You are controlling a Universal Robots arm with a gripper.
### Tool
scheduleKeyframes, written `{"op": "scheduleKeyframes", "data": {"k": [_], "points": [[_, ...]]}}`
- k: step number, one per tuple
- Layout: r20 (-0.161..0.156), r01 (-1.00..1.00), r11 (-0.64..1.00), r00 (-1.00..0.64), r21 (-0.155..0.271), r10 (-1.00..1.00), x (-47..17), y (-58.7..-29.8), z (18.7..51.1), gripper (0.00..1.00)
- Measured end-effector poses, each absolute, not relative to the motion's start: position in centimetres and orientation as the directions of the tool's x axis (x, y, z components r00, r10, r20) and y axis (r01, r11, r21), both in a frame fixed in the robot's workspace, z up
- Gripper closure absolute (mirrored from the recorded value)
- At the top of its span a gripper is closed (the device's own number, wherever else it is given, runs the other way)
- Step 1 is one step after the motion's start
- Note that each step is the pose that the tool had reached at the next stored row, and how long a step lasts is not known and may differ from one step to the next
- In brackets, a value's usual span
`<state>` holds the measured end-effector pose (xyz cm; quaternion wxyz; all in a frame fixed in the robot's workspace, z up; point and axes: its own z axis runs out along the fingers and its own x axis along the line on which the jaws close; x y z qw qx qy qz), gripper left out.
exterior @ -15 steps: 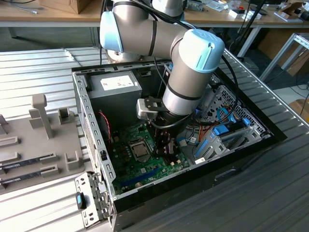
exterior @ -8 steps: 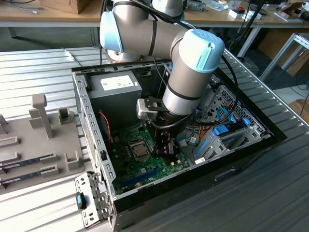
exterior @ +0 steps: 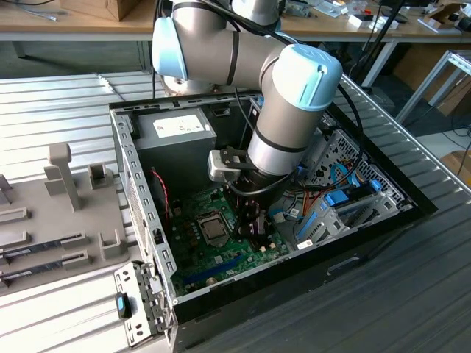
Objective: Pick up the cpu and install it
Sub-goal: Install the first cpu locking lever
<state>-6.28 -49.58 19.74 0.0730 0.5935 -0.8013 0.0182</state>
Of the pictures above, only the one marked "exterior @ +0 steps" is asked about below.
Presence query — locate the red twisted wire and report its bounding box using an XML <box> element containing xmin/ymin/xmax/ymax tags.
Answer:
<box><xmin>149</xmin><ymin>165</ymin><xmax>172</xmax><ymax>218</ymax></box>

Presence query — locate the hard disk in blue carrier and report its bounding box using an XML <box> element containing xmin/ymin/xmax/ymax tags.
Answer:
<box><xmin>323</xmin><ymin>179</ymin><xmax>382</xmax><ymax>207</ymax></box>

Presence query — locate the gray power supply unit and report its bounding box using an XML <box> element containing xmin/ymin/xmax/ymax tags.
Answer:
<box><xmin>130</xmin><ymin>107</ymin><xmax>218</xmax><ymax>181</ymax></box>

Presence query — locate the blue expansion slot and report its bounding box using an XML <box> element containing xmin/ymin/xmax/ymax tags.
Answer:
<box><xmin>183</xmin><ymin>255</ymin><xmax>246</xmax><ymax>286</ymax></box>

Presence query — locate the RAM stick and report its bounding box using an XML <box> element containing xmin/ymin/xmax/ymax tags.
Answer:
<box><xmin>0</xmin><ymin>261</ymin><xmax>65</xmax><ymax>283</ymax></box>
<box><xmin>0</xmin><ymin>238</ymin><xmax>65</xmax><ymax>260</ymax></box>

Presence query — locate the large cardboard box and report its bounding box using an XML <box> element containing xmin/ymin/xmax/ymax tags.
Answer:
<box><xmin>392</xmin><ymin>43</ymin><xmax>471</xmax><ymax>117</ymax></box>

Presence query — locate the black and blue latch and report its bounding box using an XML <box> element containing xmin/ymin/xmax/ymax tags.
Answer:
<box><xmin>116</xmin><ymin>292</ymin><xmax>133</xmax><ymax>319</ymax></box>

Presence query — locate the wooden desk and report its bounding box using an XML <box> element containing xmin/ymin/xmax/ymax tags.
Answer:
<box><xmin>0</xmin><ymin>0</ymin><xmax>155</xmax><ymax>42</ymax></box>
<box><xmin>279</xmin><ymin>0</ymin><xmax>471</xmax><ymax>88</ymax></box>

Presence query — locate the small white box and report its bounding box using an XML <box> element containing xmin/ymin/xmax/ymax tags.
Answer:
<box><xmin>347</xmin><ymin>13</ymin><xmax>373</xmax><ymax>29</ymax></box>

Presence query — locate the black stand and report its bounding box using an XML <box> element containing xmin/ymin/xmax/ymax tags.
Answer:
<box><xmin>347</xmin><ymin>0</ymin><xmax>406</xmax><ymax>89</ymax></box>

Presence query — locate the gray cable with plug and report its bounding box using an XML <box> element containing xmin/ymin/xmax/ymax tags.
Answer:
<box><xmin>96</xmin><ymin>69</ymin><xmax>157</xmax><ymax>102</ymax></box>

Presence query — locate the open cardboard box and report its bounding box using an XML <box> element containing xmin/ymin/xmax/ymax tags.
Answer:
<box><xmin>422</xmin><ymin>1</ymin><xmax>467</xmax><ymax>26</ymax></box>

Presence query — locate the blue plastic rail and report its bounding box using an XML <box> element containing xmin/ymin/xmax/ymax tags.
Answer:
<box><xmin>296</xmin><ymin>211</ymin><xmax>317</xmax><ymax>240</ymax></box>

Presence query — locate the orange wire bundle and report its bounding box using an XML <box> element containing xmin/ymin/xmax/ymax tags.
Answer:
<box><xmin>283</xmin><ymin>187</ymin><xmax>328</xmax><ymax>220</ymax></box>

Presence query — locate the gray parts rack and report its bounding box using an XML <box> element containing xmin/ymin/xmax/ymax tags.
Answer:
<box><xmin>0</xmin><ymin>143</ymin><xmax>144</xmax><ymax>299</ymax></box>

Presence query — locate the thick black cable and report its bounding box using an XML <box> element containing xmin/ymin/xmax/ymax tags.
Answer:
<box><xmin>152</xmin><ymin>0</ymin><xmax>365</xmax><ymax>196</ymax></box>

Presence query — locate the silver slot cover bracket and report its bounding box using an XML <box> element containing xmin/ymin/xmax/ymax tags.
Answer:
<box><xmin>113</xmin><ymin>260</ymin><xmax>177</xmax><ymax>349</ymax></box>

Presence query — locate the green motherboard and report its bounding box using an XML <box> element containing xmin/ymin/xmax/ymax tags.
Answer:
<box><xmin>169</xmin><ymin>187</ymin><xmax>294</xmax><ymax>295</ymax></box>

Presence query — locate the silver perforated drive cage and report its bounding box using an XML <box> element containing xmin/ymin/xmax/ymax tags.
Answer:
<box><xmin>294</xmin><ymin>128</ymin><xmax>415</xmax><ymax>251</ymax></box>

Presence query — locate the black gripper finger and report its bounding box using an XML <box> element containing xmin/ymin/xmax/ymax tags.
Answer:
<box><xmin>252</xmin><ymin>211</ymin><xmax>272</xmax><ymax>238</ymax></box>
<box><xmin>238</xmin><ymin>209</ymin><xmax>255</xmax><ymax>236</ymax></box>

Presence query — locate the small cardboard box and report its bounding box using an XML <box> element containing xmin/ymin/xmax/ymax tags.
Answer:
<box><xmin>439</xmin><ymin>149</ymin><xmax>471</xmax><ymax>177</ymax></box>

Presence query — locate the black case fan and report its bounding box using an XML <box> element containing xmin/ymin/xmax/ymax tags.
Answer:
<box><xmin>147</xmin><ymin>167</ymin><xmax>173</xmax><ymax>221</ymax></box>

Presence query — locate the black PC case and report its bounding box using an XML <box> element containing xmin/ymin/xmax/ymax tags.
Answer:
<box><xmin>109</xmin><ymin>83</ymin><xmax>439</xmax><ymax>353</ymax></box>

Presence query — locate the blue flat wire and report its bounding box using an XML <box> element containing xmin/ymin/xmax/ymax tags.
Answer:
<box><xmin>330</xmin><ymin>163</ymin><xmax>364</xmax><ymax>188</ymax></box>

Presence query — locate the aluminium profile frame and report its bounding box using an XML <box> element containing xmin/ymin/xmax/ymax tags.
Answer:
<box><xmin>395</xmin><ymin>49</ymin><xmax>471</xmax><ymax>126</ymax></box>

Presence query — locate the wrist camera with black bracket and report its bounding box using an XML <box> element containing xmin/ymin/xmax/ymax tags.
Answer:
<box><xmin>208</xmin><ymin>146</ymin><xmax>253</xmax><ymax>184</ymax></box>

